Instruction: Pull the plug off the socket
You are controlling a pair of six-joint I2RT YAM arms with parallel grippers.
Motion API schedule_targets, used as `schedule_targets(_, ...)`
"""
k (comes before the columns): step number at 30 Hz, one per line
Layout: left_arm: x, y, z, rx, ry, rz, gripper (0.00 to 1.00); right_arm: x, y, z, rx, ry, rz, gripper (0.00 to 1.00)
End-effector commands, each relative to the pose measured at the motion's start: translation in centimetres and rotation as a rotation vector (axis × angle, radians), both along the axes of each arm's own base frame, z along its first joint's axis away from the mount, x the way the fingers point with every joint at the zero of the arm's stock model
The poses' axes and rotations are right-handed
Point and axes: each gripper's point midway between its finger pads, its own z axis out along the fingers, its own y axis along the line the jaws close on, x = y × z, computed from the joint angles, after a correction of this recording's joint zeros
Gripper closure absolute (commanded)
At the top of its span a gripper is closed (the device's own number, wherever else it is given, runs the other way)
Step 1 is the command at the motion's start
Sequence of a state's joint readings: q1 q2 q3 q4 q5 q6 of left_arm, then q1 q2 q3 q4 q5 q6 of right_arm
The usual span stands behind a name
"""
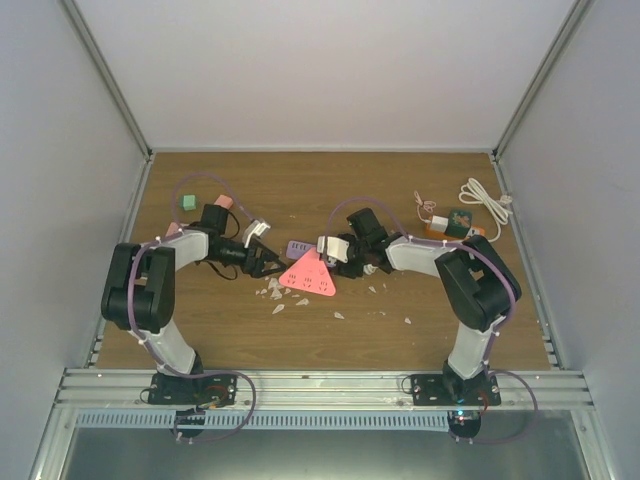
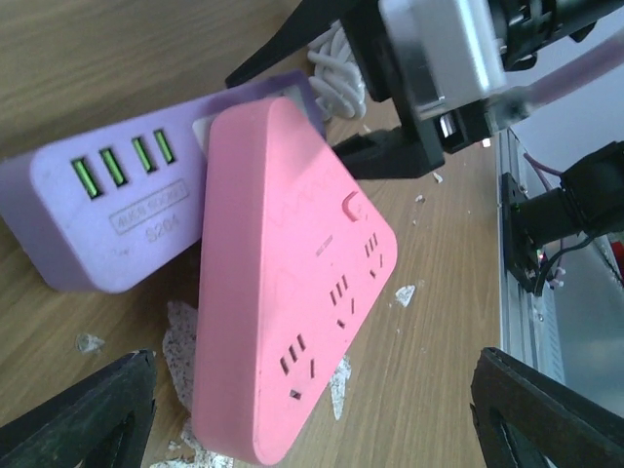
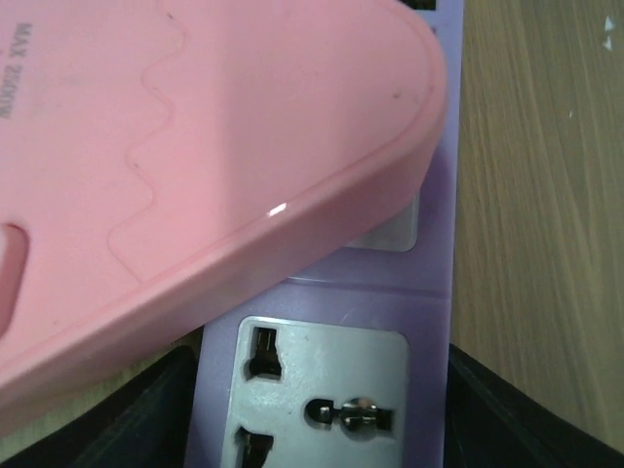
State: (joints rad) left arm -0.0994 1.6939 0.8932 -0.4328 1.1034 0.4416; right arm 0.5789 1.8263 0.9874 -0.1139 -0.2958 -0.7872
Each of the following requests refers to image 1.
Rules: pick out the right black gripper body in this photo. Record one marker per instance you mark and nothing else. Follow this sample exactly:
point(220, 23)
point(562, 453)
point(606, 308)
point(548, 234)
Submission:
point(348, 272)

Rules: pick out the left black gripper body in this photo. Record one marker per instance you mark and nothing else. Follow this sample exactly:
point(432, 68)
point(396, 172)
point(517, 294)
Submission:
point(245, 264)

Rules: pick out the purple power strip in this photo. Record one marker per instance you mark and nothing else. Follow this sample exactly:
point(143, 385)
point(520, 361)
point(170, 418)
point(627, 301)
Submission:
point(297, 249)

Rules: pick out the pink triangular socket adapter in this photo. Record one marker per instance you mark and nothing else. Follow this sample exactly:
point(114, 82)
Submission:
point(309, 274)

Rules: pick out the pink cylindrical plug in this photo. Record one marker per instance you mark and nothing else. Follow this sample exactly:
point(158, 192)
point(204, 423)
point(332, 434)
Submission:
point(225, 202)

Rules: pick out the pink cube socket adapter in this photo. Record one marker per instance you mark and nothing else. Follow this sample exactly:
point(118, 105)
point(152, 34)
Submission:
point(173, 229)

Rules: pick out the green plug adapter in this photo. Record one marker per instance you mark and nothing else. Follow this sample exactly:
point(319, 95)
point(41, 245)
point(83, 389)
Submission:
point(188, 202)

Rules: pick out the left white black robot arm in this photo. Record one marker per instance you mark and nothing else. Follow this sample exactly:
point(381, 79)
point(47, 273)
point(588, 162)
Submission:
point(140, 289)

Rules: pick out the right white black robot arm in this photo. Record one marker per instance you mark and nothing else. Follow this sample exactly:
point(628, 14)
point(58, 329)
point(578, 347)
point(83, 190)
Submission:
point(480, 288)

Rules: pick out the white charger plug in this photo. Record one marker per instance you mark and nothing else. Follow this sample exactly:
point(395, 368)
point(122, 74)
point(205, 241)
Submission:
point(439, 224)

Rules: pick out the dark green cube adapter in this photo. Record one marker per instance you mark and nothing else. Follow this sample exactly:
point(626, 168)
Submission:
point(460, 218)

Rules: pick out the orange power strip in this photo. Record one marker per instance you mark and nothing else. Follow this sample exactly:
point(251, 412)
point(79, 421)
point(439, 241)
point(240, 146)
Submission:
point(453, 233)

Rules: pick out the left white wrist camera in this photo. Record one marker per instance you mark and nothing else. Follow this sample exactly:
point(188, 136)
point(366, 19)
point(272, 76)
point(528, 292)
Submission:
point(257, 229)

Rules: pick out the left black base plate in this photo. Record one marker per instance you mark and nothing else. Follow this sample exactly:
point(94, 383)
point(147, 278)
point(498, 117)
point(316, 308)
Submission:
point(210, 392)

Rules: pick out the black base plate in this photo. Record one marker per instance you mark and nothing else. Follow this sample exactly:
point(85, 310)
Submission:
point(210, 392)
point(430, 390)

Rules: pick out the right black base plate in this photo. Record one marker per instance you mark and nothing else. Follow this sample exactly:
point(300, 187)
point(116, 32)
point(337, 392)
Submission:
point(430, 390)

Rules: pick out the aluminium front rail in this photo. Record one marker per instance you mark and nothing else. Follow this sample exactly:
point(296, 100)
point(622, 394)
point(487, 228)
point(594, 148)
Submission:
point(310, 390)

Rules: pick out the grey slotted cable duct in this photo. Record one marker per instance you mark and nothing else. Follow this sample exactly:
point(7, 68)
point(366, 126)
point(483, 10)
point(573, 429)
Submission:
point(267, 420)

